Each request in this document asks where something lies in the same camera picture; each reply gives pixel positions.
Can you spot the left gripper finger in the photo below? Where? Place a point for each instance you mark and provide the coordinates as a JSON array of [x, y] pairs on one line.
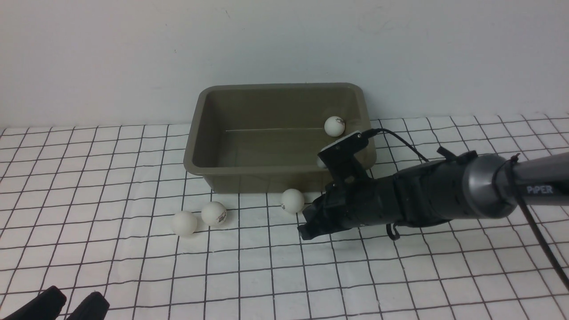
[[46, 306], [93, 307]]

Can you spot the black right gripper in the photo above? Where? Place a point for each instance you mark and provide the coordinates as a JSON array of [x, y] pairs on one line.
[[362, 203]]

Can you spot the white ball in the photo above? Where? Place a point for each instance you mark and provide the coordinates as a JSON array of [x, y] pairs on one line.
[[334, 126], [213, 214], [292, 201], [184, 223]]

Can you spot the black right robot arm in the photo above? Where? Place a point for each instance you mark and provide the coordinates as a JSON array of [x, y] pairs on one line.
[[464, 187]]

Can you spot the white grid tablecloth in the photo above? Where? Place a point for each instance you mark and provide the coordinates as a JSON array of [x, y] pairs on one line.
[[90, 209]]

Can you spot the olive plastic bin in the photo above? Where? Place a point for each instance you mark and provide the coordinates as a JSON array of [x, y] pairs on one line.
[[259, 138]]

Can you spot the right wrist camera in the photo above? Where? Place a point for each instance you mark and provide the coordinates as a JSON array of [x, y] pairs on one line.
[[339, 158]]

